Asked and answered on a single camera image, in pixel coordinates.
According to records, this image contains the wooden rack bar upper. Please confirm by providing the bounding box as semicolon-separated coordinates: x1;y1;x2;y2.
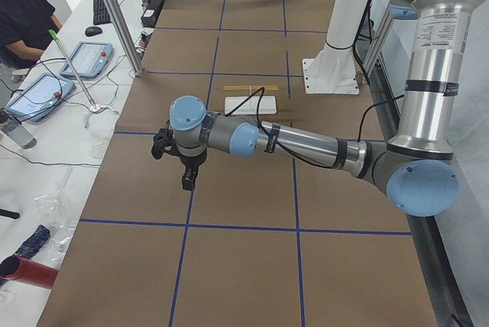
223;85;280;92

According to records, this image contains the teach pendant far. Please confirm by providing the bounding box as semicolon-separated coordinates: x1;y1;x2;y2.
70;41;114;79

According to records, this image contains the metal stick green tip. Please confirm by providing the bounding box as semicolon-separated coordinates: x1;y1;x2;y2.
49;29;108;114

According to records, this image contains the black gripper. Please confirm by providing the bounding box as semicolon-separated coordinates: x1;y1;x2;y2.
176;144;207;190

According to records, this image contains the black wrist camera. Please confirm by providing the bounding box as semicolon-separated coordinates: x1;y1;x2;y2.
151;128;179;160

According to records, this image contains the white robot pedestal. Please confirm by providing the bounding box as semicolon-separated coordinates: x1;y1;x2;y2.
303;0;368;95

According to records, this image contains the teach pendant near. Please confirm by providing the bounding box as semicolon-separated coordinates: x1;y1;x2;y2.
5;73;75;121

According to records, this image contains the crumpled clear plastic bag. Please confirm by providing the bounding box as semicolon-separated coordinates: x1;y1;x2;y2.
34;190;78;267

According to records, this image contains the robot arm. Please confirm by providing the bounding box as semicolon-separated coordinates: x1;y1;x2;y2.
152;0;486;217

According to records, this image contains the black power box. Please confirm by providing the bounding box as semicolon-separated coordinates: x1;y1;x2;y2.
141;0;164;28

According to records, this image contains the white rack base tray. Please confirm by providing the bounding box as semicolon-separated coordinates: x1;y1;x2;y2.
225;96;277;115

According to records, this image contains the black computer mouse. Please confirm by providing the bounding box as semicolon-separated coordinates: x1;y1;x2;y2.
85;26;103;37

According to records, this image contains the red cylinder tube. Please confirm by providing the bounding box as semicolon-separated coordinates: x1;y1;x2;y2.
1;255;58;289

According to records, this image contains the dark blue folded cloth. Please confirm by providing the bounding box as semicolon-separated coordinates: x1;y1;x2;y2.
15;225;50;259

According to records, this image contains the aluminium frame post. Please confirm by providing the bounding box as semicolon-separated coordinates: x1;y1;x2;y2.
103;0;143;76

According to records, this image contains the person in black shirt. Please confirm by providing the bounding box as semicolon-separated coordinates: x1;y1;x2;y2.
0;0;63;69

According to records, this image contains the black keyboard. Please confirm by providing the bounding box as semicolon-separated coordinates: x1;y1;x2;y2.
92;0;111;25

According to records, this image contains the teach pendant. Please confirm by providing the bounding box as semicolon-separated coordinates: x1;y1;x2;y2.
70;41;114;79
5;73;75;121

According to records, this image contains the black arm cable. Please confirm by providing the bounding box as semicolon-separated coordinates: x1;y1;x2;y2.
225;86;406;170

